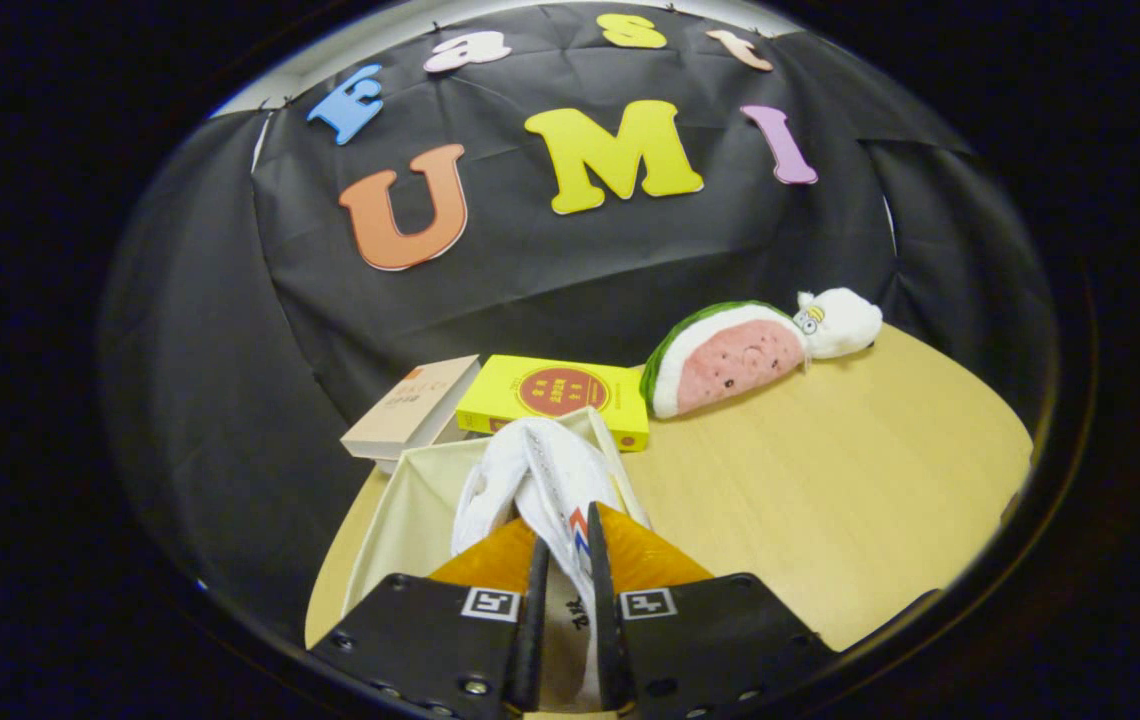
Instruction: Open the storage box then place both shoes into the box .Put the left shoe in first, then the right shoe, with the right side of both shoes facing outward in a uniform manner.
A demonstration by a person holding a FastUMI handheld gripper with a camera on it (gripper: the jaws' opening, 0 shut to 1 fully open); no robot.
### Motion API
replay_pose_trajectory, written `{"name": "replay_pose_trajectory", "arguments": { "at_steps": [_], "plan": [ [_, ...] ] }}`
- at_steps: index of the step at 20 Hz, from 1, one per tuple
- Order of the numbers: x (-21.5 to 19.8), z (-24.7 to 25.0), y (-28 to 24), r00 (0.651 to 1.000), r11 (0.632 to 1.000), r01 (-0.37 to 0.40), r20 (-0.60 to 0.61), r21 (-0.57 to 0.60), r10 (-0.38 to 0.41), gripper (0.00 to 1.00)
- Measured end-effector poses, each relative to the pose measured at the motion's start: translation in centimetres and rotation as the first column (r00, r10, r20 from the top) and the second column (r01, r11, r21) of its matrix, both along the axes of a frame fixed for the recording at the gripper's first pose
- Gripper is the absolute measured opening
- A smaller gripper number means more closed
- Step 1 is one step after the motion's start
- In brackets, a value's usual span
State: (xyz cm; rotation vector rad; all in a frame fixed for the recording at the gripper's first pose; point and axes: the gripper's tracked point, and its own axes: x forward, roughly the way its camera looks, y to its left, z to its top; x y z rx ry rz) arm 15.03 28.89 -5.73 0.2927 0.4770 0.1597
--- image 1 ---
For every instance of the beige book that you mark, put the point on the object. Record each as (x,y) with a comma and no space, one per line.
(410,410)

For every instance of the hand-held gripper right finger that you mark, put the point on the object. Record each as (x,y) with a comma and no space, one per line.
(710,640)

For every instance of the watermelon slice plush toy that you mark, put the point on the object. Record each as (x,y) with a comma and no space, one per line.
(730,365)

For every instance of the black backdrop cloth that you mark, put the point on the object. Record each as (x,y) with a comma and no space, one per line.
(550,270)

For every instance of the cream storage box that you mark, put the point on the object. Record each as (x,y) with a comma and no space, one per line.
(410,520)

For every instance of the white canvas shoe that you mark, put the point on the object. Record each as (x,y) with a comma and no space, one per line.
(485,490)
(562,470)

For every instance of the yellow book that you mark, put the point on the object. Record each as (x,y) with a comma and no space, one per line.
(560,395)

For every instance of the white plush toy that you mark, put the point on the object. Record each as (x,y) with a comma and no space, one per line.
(845,322)

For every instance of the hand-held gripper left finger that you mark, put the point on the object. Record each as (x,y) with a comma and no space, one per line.
(430,640)

